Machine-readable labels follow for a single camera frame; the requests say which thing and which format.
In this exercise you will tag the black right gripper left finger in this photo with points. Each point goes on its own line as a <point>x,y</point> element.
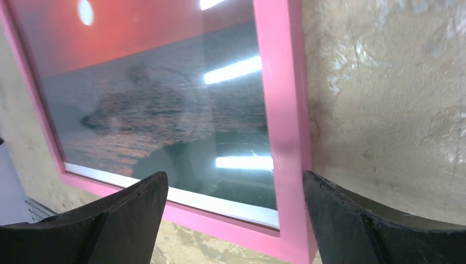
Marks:
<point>119,228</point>

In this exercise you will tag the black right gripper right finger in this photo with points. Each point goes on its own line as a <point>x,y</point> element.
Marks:
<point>350,228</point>

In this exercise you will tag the sunset photo print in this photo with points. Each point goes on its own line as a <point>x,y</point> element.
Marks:
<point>130,88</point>

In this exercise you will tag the pink wooden picture frame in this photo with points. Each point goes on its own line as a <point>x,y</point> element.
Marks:
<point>281,46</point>

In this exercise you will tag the aluminium rail frame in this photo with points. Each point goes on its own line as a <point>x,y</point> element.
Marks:
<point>37,210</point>

